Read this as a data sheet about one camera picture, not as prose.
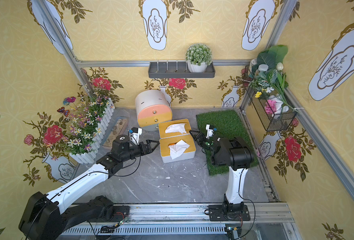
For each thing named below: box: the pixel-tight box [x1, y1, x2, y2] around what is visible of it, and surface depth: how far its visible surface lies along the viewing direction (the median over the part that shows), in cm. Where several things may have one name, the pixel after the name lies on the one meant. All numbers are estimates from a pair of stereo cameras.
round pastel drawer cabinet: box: [135, 89, 173, 131], surface depth 97 cm
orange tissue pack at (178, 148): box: [168, 139, 190, 160], surface depth 87 cm
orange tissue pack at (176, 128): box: [165, 123, 187, 134], surface depth 94 cm
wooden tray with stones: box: [100, 116, 129, 149], surface depth 105 cm
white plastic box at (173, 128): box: [158, 118, 192, 139], surface depth 96 cm
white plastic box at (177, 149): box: [159, 134, 196, 164], surface depth 89 cm
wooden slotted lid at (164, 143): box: [159, 134, 196, 157], surface depth 92 cm
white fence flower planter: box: [57, 95, 116, 164], surface depth 89 cm
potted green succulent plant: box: [185, 43, 213, 73], surface depth 76 cm
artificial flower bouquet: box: [249, 45, 301, 115], surface depth 77 cm
